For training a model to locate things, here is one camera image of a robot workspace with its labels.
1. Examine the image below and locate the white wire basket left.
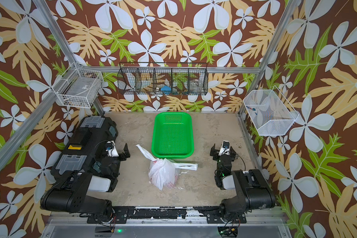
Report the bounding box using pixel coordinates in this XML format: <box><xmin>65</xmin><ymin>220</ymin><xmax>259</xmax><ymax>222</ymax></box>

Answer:
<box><xmin>53</xmin><ymin>63</ymin><xmax>104</xmax><ymax>109</ymax></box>

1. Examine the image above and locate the black wire basket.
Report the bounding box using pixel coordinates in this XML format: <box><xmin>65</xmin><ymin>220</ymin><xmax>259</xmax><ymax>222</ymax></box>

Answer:
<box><xmin>116</xmin><ymin>62</ymin><xmax>209</xmax><ymax>95</ymax></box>

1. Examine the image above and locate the white wire basket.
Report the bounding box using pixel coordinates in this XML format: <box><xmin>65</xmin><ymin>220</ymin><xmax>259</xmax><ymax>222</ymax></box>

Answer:
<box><xmin>243</xmin><ymin>86</ymin><xmax>299</xmax><ymax>137</ymax></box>
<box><xmin>53</xmin><ymin>63</ymin><xmax>104</xmax><ymax>109</ymax></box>

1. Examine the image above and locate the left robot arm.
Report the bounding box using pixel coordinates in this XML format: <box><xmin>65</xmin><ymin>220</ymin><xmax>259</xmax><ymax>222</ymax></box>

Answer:
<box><xmin>41</xmin><ymin>144</ymin><xmax>131</xmax><ymax>220</ymax></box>

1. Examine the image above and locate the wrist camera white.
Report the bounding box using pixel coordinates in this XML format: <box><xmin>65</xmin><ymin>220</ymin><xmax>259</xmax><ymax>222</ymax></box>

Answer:
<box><xmin>105</xmin><ymin>140</ymin><xmax>119</xmax><ymax>157</ymax></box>
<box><xmin>219</xmin><ymin>140</ymin><xmax>230</xmax><ymax>156</ymax></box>

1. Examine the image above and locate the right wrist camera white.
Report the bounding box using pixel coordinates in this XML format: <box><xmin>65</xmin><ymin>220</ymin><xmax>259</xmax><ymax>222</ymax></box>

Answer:
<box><xmin>219</xmin><ymin>140</ymin><xmax>230</xmax><ymax>156</ymax></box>

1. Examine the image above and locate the blue object in basket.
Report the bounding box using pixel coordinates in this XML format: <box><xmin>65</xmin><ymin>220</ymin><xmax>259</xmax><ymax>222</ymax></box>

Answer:
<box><xmin>161</xmin><ymin>86</ymin><xmax>172</xmax><ymax>95</ymax></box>

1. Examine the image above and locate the green plastic basket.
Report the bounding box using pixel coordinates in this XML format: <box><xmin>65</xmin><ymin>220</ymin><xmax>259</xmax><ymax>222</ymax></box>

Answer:
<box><xmin>151</xmin><ymin>112</ymin><xmax>194</xmax><ymax>159</ymax></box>

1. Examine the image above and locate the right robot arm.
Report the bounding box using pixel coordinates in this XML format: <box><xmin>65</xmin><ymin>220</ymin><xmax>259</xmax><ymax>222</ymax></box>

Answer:
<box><xmin>210</xmin><ymin>141</ymin><xmax>276</xmax><ymax>223</ymax></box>

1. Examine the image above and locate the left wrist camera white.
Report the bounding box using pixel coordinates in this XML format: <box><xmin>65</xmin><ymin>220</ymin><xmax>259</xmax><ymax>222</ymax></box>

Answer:
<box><xmin>105</xmin><ymin>140</ymin><xmax>119</xmax><ymax>157</ymax></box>

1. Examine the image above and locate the white wire basket right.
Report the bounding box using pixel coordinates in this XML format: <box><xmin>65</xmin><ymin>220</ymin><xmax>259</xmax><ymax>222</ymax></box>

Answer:
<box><xmin>243</xmin><ymin>86</ymin><xmax>299</xmax><ymax>137</ymax></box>

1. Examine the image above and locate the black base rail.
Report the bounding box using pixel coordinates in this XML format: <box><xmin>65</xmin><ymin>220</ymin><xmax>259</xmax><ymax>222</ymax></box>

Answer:
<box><xmin>85</xmin><ymin>206</ymin><xmax>247</xmax><ymax>225</ymax></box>

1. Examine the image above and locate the white plastic bag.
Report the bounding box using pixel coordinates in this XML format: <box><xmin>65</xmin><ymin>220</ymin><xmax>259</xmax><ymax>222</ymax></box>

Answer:
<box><xmin>136</xmin><ymin>144</ymin><xmax>198</xmax><ymax>190</ymax></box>

